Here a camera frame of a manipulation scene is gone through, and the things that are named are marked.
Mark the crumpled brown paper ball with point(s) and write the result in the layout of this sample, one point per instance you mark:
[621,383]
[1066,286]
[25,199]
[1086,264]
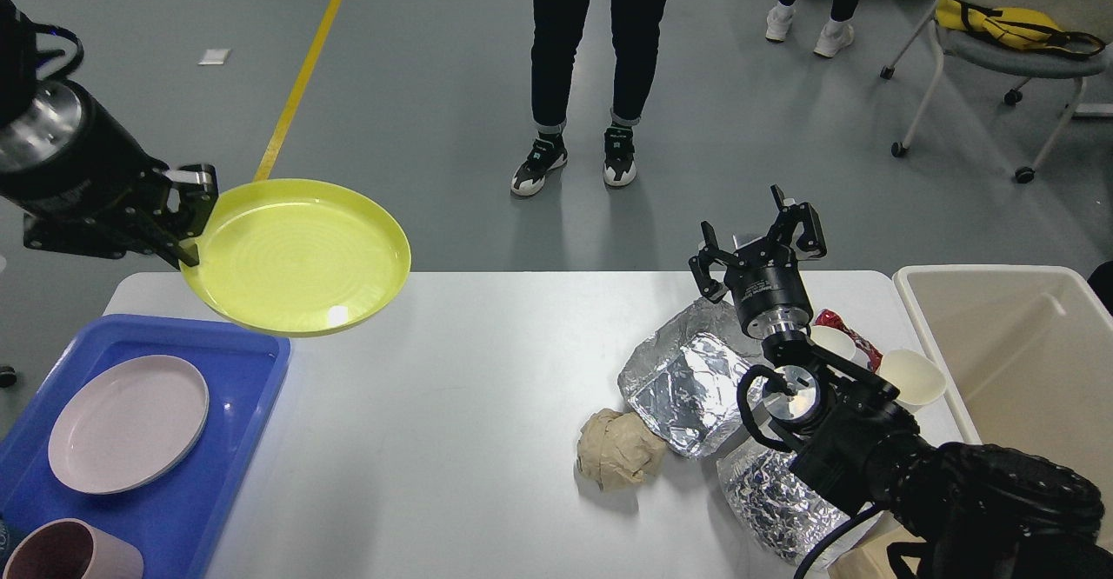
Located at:
[617,450]

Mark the yellow plate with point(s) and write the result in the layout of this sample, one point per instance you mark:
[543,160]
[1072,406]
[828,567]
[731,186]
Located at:
[298,257]

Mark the aluminium foil tray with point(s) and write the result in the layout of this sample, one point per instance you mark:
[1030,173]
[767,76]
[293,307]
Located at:
[682,379]

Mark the yellow bag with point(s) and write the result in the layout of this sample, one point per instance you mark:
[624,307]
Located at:
[1017,29]

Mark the aluminium foil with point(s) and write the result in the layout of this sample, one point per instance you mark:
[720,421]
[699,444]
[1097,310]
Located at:
[786,518]

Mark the red snack wrapper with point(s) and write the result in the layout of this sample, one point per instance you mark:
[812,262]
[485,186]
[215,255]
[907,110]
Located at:
[869,356]

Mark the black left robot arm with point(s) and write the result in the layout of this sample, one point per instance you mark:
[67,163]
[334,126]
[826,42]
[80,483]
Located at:
[36,53]

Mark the white paper cup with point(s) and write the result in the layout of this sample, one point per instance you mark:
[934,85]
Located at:
[834,340]

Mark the pink brown cup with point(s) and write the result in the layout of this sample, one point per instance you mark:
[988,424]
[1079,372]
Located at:
[72,548]

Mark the pink plate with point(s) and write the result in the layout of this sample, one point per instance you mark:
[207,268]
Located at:
[130,425]

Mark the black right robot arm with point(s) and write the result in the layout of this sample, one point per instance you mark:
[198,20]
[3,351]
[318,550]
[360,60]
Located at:
[974,510]

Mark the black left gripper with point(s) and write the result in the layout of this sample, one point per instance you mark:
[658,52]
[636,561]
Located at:
[87,188]

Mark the grey chair on wheels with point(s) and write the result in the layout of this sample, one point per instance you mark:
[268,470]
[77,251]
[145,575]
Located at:
[1092,16]

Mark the blue plastic tray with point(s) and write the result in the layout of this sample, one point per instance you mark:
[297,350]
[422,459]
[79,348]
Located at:
[175,520]

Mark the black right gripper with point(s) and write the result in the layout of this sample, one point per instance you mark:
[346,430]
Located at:
[767,294]

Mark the beige plastic bin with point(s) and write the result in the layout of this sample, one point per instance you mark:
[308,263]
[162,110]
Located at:
[1028,349]

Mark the white paper bowl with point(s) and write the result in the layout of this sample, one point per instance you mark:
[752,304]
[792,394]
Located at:
[919,381]

